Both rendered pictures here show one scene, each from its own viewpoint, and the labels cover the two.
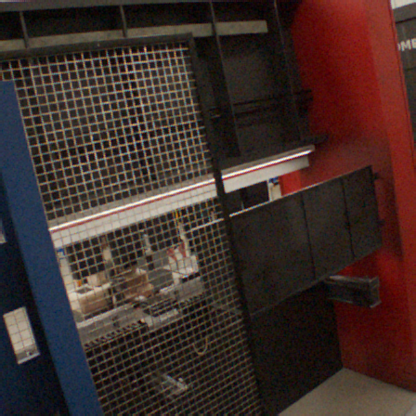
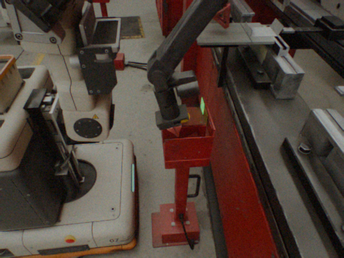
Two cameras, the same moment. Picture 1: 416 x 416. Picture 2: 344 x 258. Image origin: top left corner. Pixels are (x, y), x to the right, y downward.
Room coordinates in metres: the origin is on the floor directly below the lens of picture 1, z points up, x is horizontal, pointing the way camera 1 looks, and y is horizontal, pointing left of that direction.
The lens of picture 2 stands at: (2.18, 1.07, 1.34)
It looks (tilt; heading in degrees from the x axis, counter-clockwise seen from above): 43 degrees down; 303
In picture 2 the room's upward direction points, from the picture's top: straight up
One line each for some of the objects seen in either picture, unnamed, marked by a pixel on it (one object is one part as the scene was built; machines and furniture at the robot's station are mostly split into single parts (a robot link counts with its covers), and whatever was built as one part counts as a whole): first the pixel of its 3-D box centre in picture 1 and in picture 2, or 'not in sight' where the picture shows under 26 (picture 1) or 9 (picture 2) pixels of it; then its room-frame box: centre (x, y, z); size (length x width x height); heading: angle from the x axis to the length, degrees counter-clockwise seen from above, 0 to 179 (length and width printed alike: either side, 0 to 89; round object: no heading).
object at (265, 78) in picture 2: not in sight; (251, 64); (2.39, 0.17, 0.89); 0.30 x 0.05 x 0.03; 124
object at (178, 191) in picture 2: not in sight; (181, 187); (2.49, 0.50, 0.39); 0.05 x 0.05 x 0.54; 39
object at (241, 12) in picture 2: not in sight; (235, 7); (2.68, -0.35, 0.92); 0.50 x 0.06 x 0.10; 124
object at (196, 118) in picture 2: not in sight; (184, 130); (2.49, 0.50, 0.75); 0.20 x 0.16 x 0.18; 129
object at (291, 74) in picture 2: (196, 286); (270, 58); (2.33, 0.15, 0.92); 0.39 x 0.06 x 0.10; 124
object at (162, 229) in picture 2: not in sight; (173, 222); (2.51, 0.52, 0.06); 0.25 x 0.20 x 0.12; 39
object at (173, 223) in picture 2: not in sight; (179, 216); (2.49, 0.50, 0.13); 0.10 x 0.10 x 0.01; 39
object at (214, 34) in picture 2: (186, 266); (230, 33); (2.49, 0.19, 1.00); 0.26 x 0.18 x 0.01; 34
